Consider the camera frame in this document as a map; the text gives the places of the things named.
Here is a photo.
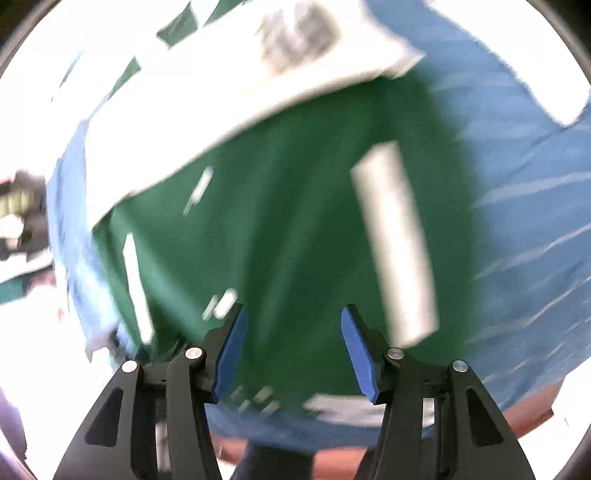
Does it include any white cloth with grey print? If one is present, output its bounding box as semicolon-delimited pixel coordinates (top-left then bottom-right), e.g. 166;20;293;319
50;0;426;228

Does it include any green garment with white stripes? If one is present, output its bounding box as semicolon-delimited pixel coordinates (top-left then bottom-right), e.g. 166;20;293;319
91;0;477;418

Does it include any dark blurred object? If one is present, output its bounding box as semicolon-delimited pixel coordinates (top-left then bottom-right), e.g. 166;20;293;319
0;170;49;262

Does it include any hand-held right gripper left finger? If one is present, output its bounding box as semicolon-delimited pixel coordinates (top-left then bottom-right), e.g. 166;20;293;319
53;304;249;480

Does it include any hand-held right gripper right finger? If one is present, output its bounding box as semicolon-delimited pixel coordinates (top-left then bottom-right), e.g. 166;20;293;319
341;304;537;480

